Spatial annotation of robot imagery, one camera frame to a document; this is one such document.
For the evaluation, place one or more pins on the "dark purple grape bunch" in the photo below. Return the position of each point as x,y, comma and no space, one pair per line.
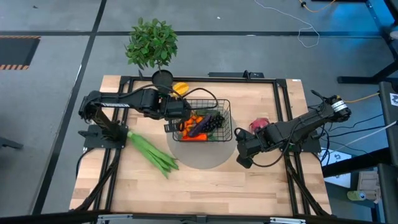
216,123

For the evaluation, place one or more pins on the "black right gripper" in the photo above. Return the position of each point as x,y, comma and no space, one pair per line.
253,141

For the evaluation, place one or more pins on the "green potted plant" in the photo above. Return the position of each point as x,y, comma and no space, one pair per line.
152,43

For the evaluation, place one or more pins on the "purple eggplant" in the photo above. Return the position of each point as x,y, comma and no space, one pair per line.
200,126

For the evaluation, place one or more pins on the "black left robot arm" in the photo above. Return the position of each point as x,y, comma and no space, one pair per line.
121,102

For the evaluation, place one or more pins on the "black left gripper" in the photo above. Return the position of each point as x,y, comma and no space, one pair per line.
174,107

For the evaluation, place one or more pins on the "orange carrot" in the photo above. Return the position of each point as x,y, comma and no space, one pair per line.
196,137

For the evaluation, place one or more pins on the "yellow bell pepper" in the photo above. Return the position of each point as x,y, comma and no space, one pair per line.
181,88

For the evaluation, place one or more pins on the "black hazard striped floor mat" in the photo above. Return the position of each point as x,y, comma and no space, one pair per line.
15,51

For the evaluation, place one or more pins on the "silver front mount bar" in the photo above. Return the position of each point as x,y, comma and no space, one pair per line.
202,219

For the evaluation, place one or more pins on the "black table frame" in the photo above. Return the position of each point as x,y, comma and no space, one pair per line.
217,79

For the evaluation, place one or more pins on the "pink dragon fruit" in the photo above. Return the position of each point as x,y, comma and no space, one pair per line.
259,124

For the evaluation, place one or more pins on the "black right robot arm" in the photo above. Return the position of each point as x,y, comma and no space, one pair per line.
311,119

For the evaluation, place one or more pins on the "green onion bunch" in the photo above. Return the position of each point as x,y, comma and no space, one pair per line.
152,152

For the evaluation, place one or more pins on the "green water bottle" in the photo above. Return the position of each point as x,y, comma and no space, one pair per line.
356,196

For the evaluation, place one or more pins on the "cardboard box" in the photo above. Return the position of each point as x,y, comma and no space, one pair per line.
370,183

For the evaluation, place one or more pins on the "round grey mat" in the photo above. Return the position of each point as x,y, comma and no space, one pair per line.
202,154

